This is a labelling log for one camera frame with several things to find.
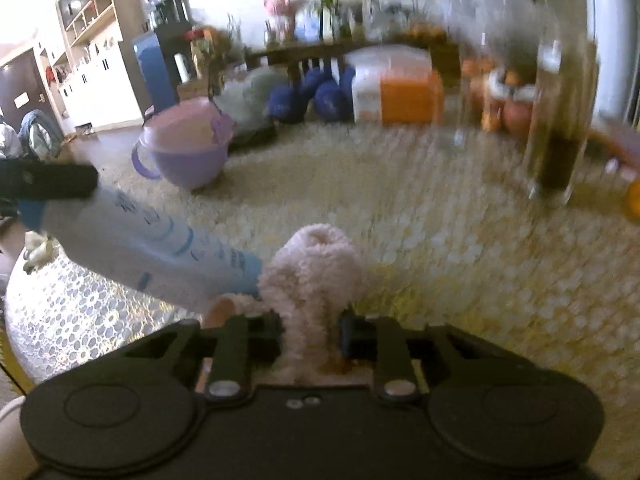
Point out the white bookshelf cabinet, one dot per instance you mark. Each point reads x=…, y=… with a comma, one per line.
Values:
x=88, y=65

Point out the loose orange on table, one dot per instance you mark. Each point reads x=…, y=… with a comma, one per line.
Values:
x=630, y=207

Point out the tall glass jar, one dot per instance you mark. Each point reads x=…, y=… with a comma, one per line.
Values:
x=566, y=85

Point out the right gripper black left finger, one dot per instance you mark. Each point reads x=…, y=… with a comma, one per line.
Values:
x=242, y=344

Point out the pink plush toy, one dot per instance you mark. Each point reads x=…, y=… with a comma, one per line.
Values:
x=284, y=12

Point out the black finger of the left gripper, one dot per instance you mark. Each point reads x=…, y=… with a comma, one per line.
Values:
x=25, y=179

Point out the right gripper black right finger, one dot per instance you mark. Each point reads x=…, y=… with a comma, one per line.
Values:
x=381, y=343

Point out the orange white tissue pack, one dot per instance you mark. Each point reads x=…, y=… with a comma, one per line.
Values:
x=396, y=84

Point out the left navy dumbbell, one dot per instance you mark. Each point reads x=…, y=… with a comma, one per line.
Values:
x=287, y=105

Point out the short clear drinking glass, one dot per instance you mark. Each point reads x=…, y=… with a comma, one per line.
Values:
x=468, y=24

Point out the white tube with blue cap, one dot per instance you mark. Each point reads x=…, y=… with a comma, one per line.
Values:
x=147, y=250

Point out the pink and purple cup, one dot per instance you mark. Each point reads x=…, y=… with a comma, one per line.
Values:
x=186, y=145

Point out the pink fluffy plush cloth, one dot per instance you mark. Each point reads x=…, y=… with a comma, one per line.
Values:
x=309, y=283

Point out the grey green cap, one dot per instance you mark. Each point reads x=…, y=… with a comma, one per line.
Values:
x=246, y=101

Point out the right navy dumbbell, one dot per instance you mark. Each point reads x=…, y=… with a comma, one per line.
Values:
x=331, y=99

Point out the navy dumbbell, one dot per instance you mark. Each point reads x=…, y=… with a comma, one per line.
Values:
x=287, y=105
x=331, y=99

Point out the blue box on floor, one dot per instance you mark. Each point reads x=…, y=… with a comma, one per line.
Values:
x=154, y=71

